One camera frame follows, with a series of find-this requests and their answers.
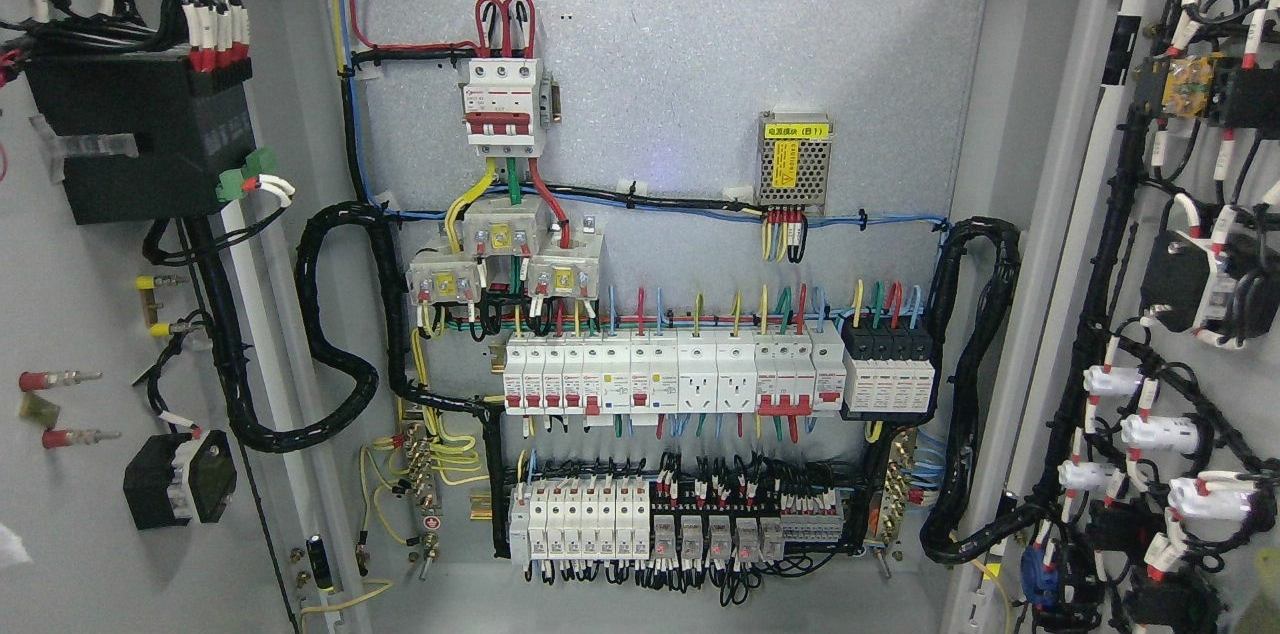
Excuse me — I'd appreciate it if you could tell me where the grey cabinet door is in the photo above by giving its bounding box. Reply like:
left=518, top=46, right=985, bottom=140
left=1, top=0, right=348, bottom=633
left=922, top=0, right=1277, bottom=633

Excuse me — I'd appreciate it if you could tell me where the current transformer cluster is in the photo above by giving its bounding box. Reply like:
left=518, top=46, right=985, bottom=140
left=407, top=195, right=604, bottom=305

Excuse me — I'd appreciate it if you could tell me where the white socket breaker row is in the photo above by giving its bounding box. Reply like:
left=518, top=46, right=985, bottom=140
left=502, top=327, right=846, bottom=425

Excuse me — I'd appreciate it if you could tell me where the metal mesh power supply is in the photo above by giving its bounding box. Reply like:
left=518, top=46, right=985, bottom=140
left=756, top=111, right=833, bottom=213

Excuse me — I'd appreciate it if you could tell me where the white three pole main breaker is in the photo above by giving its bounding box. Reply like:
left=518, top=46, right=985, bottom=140
left=462, top=58, right=553, bottom=159

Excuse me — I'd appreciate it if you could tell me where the white lower breaker row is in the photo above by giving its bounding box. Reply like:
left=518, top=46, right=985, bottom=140
left=508, top=475, right=653, bottom=566

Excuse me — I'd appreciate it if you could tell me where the black surge protector block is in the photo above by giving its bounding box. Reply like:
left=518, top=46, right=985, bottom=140
left=841, top=320, right=936, bottom=423

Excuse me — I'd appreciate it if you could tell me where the relay row with red leds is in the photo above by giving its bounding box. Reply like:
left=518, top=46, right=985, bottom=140
left=649, top=508, right=845, bottom=581

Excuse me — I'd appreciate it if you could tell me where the black corrugated cable conduit left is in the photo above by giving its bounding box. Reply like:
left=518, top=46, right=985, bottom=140
left=205, top=202, right=506, bottom=455

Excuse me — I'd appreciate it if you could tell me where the black corrugated cable conduit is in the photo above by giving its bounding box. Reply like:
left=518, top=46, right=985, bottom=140
left=205, top=202, right=506, bottom=455
left=918, top=216, right=1027, bottom=567

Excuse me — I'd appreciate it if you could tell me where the black corrugated cable conduit right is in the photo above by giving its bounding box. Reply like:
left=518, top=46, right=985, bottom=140
left=918, top=216, right=1027, bottom=567

